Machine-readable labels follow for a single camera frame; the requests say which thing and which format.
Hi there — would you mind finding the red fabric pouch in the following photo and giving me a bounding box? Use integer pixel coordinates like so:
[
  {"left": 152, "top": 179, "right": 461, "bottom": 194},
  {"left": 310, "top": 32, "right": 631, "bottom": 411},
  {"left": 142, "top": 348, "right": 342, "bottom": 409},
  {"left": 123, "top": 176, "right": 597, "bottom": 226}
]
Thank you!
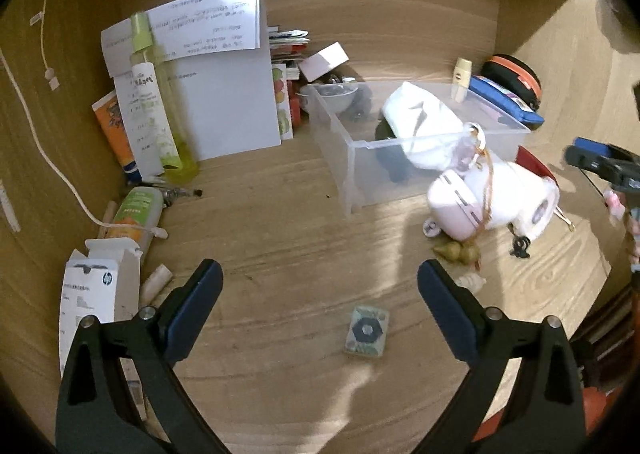
[{"left": 515, "top": 145, "right": 558, "bottom": 183}]

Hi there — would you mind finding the white tape roll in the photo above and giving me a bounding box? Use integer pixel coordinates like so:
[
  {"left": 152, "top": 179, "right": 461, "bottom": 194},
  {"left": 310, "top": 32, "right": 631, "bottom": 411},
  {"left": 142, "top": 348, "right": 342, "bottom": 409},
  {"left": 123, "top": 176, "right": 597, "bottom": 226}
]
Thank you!
[{"left": 463, "top": 162, "right": 560, "bottom": 241}]

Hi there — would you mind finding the pink round case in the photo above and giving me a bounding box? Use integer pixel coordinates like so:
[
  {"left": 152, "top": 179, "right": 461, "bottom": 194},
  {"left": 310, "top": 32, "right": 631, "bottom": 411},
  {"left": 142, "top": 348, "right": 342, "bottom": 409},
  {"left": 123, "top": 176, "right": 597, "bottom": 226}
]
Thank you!
[{"left": 426, "top": 169, "right": 483, "bottom": 242}]

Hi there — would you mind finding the white cloth pouch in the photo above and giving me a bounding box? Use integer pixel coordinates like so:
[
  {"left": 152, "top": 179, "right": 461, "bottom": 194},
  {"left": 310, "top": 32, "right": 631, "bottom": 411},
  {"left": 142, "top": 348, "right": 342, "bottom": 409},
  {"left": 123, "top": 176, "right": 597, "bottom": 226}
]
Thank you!
[{"left": 382, "top": 82, "right": 471, "bottom": 171}]

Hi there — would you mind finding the pink paw pen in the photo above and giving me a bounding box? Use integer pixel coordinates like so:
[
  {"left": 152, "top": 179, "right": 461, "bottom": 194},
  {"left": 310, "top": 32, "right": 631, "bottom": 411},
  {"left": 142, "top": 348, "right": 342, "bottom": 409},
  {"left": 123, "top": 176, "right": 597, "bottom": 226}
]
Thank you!
[{"left": 603, "top": 189, "right": 639, "bottom": 272}]

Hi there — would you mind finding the white printer cartridge box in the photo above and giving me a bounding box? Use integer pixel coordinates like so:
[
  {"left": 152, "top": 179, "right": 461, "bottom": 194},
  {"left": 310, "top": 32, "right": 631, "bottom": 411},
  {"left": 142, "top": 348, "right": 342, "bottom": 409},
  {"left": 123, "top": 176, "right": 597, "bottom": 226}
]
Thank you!
[{"left": 58, "top": 237, "right": 142, "bottom": 368}]

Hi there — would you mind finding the small cream cylinder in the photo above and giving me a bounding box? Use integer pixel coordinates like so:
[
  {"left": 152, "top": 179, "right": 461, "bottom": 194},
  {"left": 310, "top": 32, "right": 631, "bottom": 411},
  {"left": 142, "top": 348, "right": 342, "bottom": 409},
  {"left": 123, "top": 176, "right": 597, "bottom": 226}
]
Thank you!
[{"left": 139, "top": 263, "right": 172, "bottom": 308}]

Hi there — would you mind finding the black orange round case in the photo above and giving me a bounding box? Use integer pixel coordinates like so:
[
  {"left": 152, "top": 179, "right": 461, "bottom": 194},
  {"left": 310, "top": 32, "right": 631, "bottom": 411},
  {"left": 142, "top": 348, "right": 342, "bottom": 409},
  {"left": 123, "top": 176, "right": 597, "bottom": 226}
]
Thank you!
[{"left": 480, "top": 54, "right": 542, "bottom": 111}]

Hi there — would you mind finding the blue zip pouch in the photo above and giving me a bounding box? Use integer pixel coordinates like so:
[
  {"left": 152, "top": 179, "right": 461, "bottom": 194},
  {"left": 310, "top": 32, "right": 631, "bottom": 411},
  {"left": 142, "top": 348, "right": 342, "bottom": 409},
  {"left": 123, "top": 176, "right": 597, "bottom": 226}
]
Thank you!
[{"left": 469, "top": 75, "right": 544, "bottom": 129}]

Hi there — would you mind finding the cream yellow tube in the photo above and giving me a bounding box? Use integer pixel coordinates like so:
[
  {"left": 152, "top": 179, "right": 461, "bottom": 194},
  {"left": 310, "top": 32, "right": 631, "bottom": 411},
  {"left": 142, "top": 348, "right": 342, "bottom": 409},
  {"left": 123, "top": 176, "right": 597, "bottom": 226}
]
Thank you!
[{"left": 451, "top": 58, "right": 472, "bottom": 102}]

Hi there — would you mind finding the green white lying bottle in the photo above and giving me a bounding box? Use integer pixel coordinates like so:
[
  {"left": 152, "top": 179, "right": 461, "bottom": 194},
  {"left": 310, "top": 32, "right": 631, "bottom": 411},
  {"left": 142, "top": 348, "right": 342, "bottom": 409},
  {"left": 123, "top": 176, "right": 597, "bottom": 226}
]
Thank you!
[{"left": 105, "top": 187, "right": 164, "bottom": 256}]

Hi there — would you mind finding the clear plastic storage bin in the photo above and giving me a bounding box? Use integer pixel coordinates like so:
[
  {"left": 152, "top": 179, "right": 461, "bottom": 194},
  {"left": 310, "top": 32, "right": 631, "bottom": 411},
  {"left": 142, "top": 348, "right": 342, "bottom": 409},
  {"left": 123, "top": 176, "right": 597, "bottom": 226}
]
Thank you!
[{"left": 300, "top": 81, "right": 529, "bottom": 214}]

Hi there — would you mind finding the orange box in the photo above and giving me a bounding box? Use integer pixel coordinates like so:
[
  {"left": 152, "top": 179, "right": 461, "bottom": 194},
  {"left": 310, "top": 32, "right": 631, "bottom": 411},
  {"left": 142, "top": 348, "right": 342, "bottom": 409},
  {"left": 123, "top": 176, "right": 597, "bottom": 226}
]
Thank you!
[{"left": 92, "top": 90, "right": 140, "bottom": 182}]

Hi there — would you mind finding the white bowl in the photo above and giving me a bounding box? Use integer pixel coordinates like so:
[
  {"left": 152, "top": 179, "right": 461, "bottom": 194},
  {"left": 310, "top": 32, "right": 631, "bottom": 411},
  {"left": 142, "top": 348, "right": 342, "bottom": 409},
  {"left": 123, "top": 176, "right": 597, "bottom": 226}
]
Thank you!
[{"left": 297, "top": 83, "right": 358, "bottom": 114}]

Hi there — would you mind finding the small white box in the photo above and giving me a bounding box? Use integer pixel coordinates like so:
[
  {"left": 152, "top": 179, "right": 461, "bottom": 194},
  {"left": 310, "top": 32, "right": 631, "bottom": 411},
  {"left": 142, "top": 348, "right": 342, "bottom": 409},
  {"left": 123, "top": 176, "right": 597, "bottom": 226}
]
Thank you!
[{"left": 298, "top": 42, "right": 349, "bottom": 83}]

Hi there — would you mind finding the white tall tube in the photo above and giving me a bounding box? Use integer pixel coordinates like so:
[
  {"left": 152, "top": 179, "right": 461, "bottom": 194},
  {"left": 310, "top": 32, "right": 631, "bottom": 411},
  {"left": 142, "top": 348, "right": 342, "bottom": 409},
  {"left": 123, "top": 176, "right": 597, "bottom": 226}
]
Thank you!
[{"left": 114, "top": 62, "right": 182, "bottom": 179}]

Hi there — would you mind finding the white paper file holder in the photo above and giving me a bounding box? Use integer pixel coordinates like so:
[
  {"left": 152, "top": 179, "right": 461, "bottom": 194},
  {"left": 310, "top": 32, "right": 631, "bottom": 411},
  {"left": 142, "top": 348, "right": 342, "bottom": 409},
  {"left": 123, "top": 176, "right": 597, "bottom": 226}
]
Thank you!
[{"left": 100, "top": 0, "right": 282, "bottom": 163}]

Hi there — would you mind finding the stack of booklets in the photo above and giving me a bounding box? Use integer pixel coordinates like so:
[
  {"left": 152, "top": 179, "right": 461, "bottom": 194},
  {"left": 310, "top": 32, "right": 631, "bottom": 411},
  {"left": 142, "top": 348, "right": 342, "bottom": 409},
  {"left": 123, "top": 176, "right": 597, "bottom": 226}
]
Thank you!
[{"left": 268, "top": 25, "right": 310, "bottom": 141}]

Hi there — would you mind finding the yellow-green spray bottle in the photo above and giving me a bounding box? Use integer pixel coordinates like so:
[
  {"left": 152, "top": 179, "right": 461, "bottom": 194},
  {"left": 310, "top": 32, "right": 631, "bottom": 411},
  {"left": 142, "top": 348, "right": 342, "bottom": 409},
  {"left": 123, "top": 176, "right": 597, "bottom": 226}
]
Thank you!
[{"left": 130, "top": 11, "right": 198, "bottom": 185}]

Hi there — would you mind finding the black hair tie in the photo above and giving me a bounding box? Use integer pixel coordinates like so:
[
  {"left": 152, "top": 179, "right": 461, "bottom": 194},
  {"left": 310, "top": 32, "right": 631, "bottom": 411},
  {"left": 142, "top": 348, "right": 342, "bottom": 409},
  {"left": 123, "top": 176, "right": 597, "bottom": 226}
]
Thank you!
[{"left": 506, "top": 223, "right": 533, "bottom": 261}]

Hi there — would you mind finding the beaded charm with cord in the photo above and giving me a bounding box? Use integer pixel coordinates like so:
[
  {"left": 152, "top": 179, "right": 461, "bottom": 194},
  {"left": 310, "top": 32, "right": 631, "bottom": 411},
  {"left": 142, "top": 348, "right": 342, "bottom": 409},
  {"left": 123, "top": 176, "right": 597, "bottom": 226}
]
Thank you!
[{"left": 427, "top": 123, "right": 496, "bottom": 270}]

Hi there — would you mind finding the white cable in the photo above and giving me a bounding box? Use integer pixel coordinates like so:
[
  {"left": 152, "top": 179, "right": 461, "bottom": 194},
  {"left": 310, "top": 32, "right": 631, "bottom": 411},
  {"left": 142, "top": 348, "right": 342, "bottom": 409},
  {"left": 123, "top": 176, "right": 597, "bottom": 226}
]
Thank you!
[{"left": 0, "top": 48, "right": 170, "bottom": 240}]

